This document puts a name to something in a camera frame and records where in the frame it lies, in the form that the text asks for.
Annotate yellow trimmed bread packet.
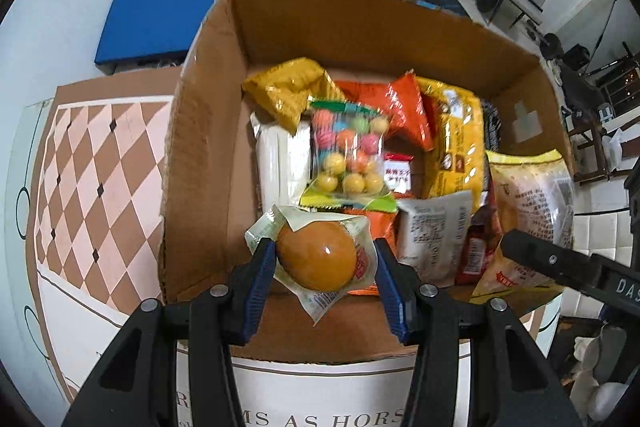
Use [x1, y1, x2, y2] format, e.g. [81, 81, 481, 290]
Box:
[471, 150, 575, 303]

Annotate red brown biscuit bag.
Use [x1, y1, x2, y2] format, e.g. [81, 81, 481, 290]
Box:
[454, 182, 502, 285]

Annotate white printed snack bag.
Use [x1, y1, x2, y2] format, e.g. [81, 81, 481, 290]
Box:
[396, 191, 473, 287]

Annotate yellow black snack pack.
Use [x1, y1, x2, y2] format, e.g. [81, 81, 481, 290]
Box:
[416, 77, 488, 210]

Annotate orange snack bag with QR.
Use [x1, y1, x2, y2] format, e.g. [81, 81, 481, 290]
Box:
[340, 209, 397, 297]

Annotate small red snack packet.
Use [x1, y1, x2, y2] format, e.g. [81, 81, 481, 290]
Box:
[383, 153, 413, 194]

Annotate packaged braised egg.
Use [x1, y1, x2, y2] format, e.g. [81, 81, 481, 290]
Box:
[244, 205, 378, 322]

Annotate orange pillow snack bag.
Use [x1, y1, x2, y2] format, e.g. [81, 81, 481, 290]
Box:
[335, 72, 434, 152]

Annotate colorful candy ball bag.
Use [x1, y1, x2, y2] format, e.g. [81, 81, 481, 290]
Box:
[299, 100, 396, 212]

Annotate white translucent snack pack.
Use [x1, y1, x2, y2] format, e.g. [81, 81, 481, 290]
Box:
[250, 113, 311, 211]

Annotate yellow snack bag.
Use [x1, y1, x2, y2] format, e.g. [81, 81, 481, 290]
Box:
[242, 57, 346, 135]

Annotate white padded chair right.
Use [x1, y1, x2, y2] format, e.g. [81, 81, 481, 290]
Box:
[561, 209, 632, 319]

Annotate small wooden stool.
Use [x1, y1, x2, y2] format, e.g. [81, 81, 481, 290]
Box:
[570, 117, 639, 185]

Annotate checkered printed table mat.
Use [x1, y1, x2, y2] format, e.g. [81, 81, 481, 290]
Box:
[20, 67, 416, 426]

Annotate open cardboard box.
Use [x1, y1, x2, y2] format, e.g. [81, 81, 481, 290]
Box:
[158, 0, 574, 364]

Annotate blue foam cushion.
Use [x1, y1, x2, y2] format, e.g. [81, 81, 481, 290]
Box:
[94, 0, 216, 67]

